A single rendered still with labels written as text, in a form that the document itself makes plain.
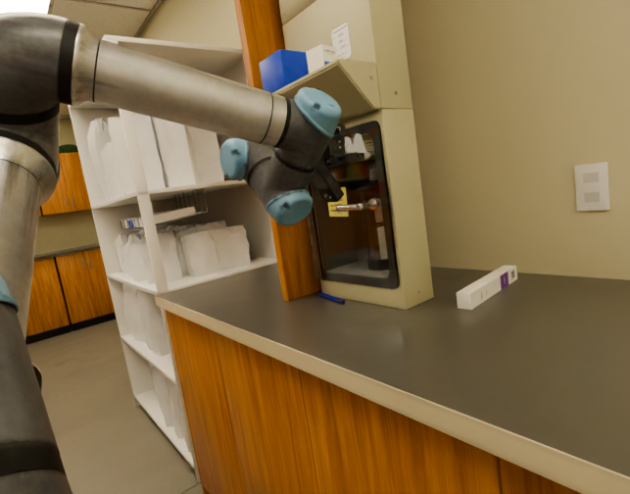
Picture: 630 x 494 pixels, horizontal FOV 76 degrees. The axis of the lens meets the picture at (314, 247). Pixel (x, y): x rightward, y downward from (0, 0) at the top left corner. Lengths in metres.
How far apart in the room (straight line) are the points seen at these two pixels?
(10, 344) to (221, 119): 0.41
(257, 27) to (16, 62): 0.82
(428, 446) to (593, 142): 0.82
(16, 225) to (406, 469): 0.66
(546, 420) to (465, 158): 0.91
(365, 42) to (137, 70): 0.58
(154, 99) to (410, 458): 0.66
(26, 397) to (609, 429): 0.56
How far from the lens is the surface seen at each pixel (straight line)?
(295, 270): 1.22
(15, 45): 0.58
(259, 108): 0.60
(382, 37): 1.02
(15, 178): 0.57
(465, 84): 1.35
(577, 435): 0.58
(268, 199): 0.68
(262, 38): 1.28
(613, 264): 1.23
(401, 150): 0.99
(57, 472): 0.25
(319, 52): 1.00
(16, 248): 0.50
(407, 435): 0.74
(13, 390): 0.25
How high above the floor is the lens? 1.25
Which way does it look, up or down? 8 degrees down
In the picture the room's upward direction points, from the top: 9 degrees counter-clockwise
